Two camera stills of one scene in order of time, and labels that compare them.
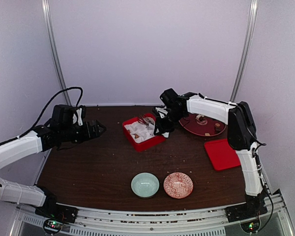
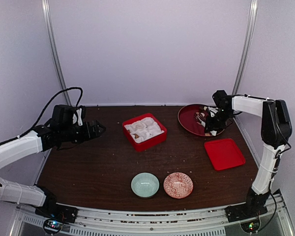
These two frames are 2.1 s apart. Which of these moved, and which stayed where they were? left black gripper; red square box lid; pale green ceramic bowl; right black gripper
Moved: right black gripper
Stayed: pale green ceramic bowl; left black gripper; red square box lid
